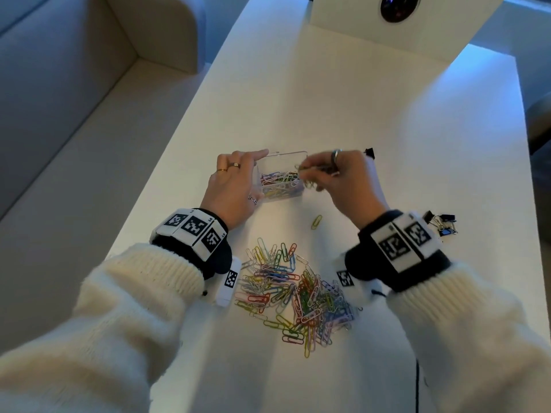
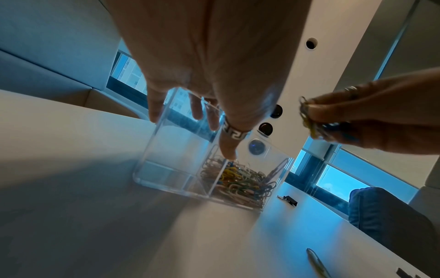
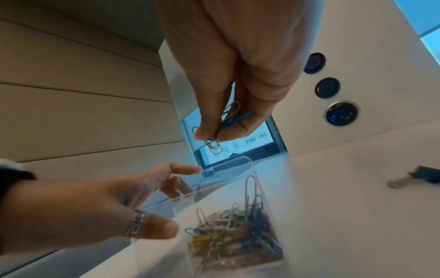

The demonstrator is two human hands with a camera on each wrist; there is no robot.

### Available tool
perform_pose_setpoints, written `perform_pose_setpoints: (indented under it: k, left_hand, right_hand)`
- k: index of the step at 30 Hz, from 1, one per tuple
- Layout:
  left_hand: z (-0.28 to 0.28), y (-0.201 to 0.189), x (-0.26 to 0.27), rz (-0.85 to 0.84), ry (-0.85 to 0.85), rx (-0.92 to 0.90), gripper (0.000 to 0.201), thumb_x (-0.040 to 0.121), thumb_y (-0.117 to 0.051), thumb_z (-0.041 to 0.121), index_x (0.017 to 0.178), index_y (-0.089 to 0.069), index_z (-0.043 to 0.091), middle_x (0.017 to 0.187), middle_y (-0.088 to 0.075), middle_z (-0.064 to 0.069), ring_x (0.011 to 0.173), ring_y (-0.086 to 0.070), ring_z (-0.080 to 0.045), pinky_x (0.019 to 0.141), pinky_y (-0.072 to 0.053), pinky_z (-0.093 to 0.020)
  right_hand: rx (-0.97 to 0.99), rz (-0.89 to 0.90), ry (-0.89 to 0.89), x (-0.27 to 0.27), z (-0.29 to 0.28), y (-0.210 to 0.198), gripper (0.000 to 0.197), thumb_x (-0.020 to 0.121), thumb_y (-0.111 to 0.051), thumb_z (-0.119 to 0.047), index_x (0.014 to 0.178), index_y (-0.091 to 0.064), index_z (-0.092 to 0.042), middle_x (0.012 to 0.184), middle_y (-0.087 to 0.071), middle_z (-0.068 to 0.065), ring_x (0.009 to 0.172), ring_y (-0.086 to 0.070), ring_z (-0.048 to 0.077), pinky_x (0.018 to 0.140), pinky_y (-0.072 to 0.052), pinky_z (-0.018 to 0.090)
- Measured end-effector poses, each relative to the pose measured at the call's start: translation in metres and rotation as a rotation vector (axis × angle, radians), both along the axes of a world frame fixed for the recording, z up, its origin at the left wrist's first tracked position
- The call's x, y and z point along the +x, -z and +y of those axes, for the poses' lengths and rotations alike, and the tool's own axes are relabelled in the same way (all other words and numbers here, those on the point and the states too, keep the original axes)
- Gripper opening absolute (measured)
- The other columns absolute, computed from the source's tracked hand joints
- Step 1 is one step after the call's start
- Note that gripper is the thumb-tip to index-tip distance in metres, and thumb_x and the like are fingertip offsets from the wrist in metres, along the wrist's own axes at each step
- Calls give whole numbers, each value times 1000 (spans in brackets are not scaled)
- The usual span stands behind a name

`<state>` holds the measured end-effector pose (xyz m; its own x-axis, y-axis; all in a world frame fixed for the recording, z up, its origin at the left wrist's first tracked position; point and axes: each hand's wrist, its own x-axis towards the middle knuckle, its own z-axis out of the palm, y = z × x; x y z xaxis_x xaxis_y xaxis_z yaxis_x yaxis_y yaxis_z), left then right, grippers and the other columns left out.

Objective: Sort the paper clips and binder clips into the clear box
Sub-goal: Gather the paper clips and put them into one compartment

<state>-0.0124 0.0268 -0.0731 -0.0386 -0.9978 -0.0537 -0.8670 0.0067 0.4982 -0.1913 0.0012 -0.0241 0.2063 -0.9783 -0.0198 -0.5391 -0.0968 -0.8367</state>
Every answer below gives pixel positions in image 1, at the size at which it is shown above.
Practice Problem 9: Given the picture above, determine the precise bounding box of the left marker wristband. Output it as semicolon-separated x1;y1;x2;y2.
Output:
149;208;233;280

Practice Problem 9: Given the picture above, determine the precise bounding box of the white socket panel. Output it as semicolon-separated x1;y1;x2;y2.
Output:
309;0;509;61

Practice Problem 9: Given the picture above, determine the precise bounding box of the person's right hand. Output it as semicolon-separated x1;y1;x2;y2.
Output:
297;149;390;231

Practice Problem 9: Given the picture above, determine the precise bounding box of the person's left hand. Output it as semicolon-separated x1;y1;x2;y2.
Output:
200;149;270;231

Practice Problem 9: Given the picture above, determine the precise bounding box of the right marker wristband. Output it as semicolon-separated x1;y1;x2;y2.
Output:
344;210;452;293

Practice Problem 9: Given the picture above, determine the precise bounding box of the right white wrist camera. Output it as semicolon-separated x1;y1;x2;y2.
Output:
331;253;384;306

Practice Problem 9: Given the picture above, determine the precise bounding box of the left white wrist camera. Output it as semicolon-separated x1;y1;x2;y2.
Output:
202;256;243;308

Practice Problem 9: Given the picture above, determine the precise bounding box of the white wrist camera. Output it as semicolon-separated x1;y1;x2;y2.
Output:
331;253;384;306
202;256;243;308

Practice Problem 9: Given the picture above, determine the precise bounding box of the marker wristband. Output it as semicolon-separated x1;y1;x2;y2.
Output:
149;208;233;280
344;210;452;293

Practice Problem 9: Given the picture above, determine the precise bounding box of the silver-rimmed round socket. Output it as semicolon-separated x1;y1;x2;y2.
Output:
380;0;422;23

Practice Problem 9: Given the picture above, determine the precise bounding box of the transparent box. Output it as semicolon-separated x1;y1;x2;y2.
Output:
251;150;309;202

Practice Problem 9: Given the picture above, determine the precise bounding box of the long beige sofa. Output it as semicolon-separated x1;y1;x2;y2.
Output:
0;0;207;353

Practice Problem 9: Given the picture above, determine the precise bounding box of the pile of coloured paper clips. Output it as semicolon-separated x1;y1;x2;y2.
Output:
259;169;304;198
234;238;358;360

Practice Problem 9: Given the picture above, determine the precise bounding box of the person's left forearm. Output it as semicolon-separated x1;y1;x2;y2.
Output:
0;243;205;413

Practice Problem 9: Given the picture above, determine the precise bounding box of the group of black binder clips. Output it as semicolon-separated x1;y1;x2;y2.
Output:
421;210;459;237

